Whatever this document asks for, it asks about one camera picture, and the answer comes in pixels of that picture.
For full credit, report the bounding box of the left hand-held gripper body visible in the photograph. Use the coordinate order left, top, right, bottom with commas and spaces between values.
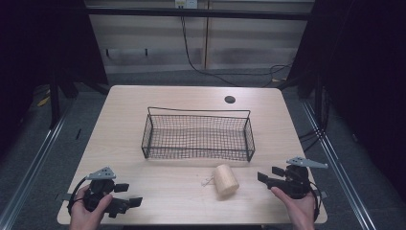
83, 166, 131, 219

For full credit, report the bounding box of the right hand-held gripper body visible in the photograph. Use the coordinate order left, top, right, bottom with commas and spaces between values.
269, 155, 329, 200

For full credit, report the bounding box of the tan wooden cylinder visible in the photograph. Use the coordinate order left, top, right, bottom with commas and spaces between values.
213, 164, 240, 200

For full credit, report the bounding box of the black wire mesh basket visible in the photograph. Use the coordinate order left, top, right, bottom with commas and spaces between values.
141, 106, 257, 163

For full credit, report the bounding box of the person's right hand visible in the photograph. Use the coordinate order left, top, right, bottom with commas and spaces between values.
270, 186, 318, 230

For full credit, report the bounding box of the person's left hand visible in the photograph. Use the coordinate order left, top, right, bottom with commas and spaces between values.
68, 185, 114, 230

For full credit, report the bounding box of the black metal stand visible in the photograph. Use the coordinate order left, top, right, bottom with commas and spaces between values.
48, 71, 62, 130

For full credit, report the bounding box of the yellow floor item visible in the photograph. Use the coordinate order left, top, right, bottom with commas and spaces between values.
36, 88, 52, 107

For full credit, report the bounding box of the dark curtain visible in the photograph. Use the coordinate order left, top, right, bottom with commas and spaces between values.
277, 0, 406, 196
0, 0, 110, 157

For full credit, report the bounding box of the black horizontal bar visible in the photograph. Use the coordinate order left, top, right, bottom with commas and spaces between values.
85, 7, 313, 22

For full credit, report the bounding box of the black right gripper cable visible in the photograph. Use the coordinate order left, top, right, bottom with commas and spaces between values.
307, 181, 322, 222

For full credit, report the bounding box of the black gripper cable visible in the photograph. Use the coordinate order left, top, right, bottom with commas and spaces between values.
66, 176, 89, 216
307, 181, 322, 222

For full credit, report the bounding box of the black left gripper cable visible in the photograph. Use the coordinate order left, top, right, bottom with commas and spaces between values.
66, 176, 89, 216

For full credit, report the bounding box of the metal floor rail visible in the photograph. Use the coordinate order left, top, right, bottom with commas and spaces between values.
0, 103, 76, 230
300, 99, 379, 230

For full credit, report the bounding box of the thin string tag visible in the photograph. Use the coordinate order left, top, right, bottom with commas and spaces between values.
200, 175, 215, 188

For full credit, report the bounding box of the long black wall cable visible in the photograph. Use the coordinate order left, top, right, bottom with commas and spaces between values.
179, 14, 293, 88

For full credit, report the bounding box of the white wall socket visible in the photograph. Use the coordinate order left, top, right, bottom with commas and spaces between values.
174, 0, 198, 10

